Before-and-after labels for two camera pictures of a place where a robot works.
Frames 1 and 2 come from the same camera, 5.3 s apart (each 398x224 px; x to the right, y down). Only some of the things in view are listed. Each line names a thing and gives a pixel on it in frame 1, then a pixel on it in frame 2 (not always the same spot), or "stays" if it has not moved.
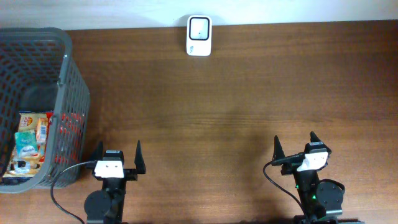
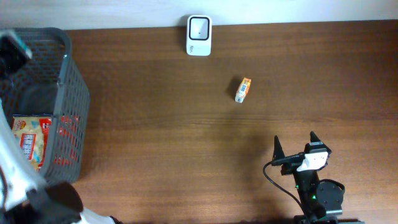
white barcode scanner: (199, 35) stays
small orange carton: (41, 130) -> (243, 89)
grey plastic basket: (38, 73) stays
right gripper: (278, 152) stays
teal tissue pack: (26, 143) -> (13, 52)
